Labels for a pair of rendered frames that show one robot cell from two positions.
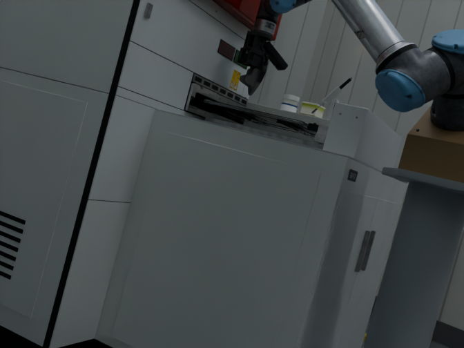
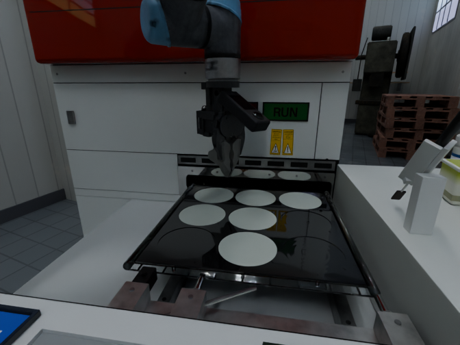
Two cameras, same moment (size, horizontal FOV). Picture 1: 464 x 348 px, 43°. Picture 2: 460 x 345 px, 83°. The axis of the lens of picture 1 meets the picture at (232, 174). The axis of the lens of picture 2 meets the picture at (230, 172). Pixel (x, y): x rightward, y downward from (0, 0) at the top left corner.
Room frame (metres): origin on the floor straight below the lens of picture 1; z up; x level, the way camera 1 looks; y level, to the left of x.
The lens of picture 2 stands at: (1.90, -0.55, 1.16)
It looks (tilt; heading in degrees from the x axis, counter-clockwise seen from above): 18 degrees down; 73
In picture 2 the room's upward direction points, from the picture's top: straight up
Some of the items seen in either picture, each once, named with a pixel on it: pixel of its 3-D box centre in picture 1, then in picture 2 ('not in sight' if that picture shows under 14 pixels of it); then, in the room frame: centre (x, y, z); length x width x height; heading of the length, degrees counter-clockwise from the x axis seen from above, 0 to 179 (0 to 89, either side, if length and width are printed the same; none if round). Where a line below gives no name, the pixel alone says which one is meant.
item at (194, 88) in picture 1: (218, 108); (252, 184); (2.17, 0.11, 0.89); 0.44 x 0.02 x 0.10; 154
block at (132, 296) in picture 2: (331, 131); (122, 313); (1.85, -0.27, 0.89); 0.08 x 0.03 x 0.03; 64
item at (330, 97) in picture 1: (330, 103); (421, 183); (2.26, -0.29, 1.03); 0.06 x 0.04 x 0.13; 64
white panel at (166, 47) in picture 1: (201, 62); (192, 138); (2.02, 0.20, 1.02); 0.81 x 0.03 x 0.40; 154
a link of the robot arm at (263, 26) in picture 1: (264, 28); (222, 70); (2.06, 0.02, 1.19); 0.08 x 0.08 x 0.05
